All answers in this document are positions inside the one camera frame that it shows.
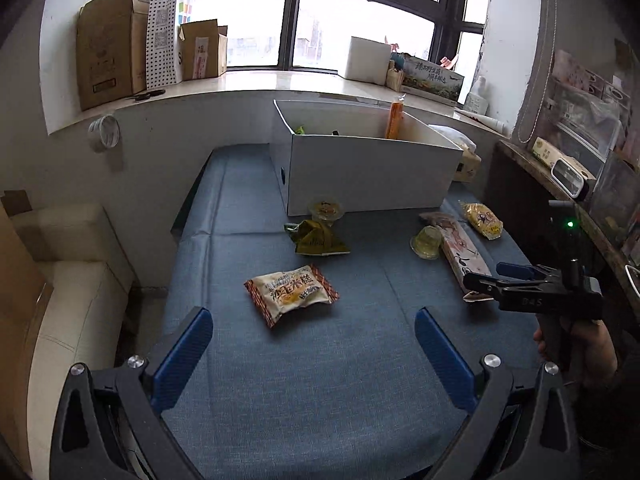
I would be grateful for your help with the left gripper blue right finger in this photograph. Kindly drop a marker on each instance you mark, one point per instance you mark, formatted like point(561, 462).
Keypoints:
point(453, 372)

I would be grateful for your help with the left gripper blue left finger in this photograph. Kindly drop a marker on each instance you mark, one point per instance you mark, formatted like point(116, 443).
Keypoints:
point(174, 357)

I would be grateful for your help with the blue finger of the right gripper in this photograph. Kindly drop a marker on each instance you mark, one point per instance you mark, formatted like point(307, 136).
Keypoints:
point(513, 293)
point(520, 272)

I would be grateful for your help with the white long snack packet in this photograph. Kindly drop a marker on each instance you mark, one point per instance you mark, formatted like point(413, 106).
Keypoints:
point(459, 250)

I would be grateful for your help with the yellow round pastry packet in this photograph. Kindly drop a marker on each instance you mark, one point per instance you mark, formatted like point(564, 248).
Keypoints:
point(481, 218)

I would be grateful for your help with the yellow jelly cup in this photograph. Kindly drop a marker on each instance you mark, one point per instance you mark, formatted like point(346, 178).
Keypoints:
point(426, 243)

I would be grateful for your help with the rice cracker packet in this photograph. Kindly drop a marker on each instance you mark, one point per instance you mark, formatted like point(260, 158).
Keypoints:
point(278, 293)

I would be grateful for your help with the olive green snack bag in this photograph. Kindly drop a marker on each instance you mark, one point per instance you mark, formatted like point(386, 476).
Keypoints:
point(315, 239)

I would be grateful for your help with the clear jelly cup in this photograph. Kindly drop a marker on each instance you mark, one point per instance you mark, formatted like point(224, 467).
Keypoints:
point(326, 210)

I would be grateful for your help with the orange snack packet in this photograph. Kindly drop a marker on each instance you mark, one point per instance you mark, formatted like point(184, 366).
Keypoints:
point(394, 118)

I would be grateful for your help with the person's right hand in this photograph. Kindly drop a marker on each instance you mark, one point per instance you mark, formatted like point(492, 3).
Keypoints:
point(592, 345)

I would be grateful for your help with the white digital clock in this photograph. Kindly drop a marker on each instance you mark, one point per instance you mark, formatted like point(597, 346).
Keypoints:
point(574, 179)

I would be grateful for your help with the tissue pack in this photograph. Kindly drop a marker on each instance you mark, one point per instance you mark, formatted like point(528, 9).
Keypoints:
point(469, 165)

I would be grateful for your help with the small cream box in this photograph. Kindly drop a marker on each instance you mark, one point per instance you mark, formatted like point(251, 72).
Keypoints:
point(548, 155)

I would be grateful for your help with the blue table cloth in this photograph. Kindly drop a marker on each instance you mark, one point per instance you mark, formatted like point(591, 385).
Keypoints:
point(332, 391)

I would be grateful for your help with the white rolled tube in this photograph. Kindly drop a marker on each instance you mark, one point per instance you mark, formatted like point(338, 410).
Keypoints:
point(491, 123)

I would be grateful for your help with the brown cardboard sheet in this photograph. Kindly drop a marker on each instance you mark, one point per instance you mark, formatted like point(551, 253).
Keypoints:
point(25, 294)

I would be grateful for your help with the white bottle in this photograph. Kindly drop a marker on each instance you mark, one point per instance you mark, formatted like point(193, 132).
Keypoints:
point(475, 101)

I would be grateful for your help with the printed long gift box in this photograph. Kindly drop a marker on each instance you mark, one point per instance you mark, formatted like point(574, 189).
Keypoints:
point(430, 80)

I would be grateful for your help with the white storage box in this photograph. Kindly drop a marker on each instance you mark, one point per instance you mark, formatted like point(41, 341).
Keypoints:
point(344, 156)

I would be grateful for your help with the wooden pen holder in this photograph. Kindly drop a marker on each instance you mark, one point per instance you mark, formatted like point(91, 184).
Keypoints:
point(394, 77)

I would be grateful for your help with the white tape roll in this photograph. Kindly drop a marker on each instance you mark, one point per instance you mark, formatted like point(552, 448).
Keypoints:
point(103, 133)

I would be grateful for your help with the white foam box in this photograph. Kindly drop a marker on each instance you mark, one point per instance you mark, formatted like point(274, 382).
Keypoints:
point(366, 61)

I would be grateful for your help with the black scissors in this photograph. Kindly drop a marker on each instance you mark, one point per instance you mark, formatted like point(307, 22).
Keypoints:
point(149, 95)

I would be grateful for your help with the small brown cardboard box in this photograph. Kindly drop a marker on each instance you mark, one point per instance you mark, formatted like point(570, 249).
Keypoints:
point(203, 49)

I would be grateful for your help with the large brown cardboard box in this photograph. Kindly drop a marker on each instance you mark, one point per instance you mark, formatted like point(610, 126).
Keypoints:
point(110, 50)

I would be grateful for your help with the white dotted paper bag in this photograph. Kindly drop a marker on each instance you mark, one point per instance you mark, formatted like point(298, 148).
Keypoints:
point(163, 66)

